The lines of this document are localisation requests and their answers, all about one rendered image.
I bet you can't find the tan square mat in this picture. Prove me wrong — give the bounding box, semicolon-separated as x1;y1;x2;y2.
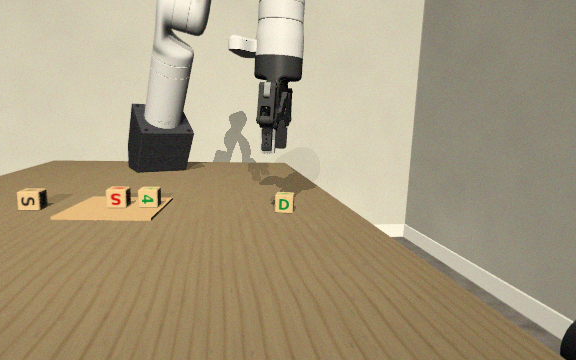
51;196;173;221

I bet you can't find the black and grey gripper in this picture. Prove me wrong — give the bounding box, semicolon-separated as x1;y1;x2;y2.
254;54;303;154

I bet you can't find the wooden letter block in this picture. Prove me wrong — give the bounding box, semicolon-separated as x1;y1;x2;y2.
275;192;294;214
138;187;161;208
17;188;48;211
106;187;131;208

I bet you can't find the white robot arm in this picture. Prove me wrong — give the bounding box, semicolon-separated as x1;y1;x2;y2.
144;0;305;129

